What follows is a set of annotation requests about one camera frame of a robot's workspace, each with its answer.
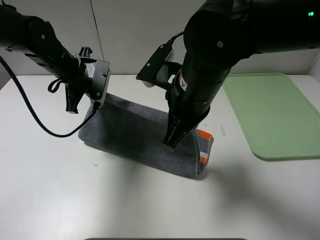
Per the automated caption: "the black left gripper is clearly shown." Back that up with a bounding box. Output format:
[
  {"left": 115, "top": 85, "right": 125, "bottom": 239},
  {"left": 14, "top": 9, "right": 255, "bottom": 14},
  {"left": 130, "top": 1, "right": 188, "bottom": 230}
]
[{"left": 65, "top": 46, "right": 93, "bottom": 114}]

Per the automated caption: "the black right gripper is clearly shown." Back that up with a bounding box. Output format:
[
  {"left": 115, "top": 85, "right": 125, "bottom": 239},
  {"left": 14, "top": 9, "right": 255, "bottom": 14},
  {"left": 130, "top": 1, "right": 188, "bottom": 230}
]
[{"left": 163, "top": 101, "right": 209, "bottom": 152}]

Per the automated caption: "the grey towel with orange stripe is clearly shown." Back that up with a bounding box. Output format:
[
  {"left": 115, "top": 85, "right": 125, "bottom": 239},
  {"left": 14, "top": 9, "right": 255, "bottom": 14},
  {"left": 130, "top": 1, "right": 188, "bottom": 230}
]
[{"left": 78, "top": 94, "right": 214, "bottom": 178}]

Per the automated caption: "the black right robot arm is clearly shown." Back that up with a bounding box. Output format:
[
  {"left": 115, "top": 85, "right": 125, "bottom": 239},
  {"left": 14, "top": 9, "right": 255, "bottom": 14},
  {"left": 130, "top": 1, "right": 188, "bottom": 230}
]
[{"left": 164, "top": 0, "right": 320, "bottom": 148}]

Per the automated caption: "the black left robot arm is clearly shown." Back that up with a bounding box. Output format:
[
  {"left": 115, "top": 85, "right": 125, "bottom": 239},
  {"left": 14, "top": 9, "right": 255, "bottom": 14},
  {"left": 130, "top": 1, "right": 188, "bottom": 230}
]
[{"left": 0, "top": 3, "right": 92, "bottom": 114}]

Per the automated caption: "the light green plastic tray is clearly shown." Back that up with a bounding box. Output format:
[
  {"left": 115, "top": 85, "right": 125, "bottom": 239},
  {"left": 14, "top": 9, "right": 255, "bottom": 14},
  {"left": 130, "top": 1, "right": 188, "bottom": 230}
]
[{"left": 222, "top": 73, "right": 320, "bottom": 162}]

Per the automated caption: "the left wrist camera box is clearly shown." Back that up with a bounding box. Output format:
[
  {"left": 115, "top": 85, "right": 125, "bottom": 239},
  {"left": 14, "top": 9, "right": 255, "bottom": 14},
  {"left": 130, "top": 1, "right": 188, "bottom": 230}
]
[{"left": 85, "top": 59, "right": 111, "bottom": 107}]

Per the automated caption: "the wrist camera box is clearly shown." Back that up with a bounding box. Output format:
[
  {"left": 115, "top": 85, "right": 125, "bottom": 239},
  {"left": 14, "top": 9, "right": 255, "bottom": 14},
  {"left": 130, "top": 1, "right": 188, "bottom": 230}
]
[
  {"left": 85, "top": 59, "right": 111, "bottom": 107},
  {"left": 136, "top": 42, "right": 182, "bottom": 90}
]

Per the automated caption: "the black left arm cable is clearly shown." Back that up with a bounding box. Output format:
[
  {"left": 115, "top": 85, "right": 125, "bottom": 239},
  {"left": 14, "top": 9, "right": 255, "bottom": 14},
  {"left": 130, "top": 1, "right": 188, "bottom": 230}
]
[{"left": 0, "top": 56, "right": 101, "bottom": 138}]

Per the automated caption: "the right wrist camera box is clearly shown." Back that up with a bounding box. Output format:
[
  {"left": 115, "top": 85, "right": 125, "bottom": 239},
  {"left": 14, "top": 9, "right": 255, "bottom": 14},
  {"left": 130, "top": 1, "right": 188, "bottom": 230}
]
[{"left": 136, "top": 42, "right": 182, "bottom": 90}]

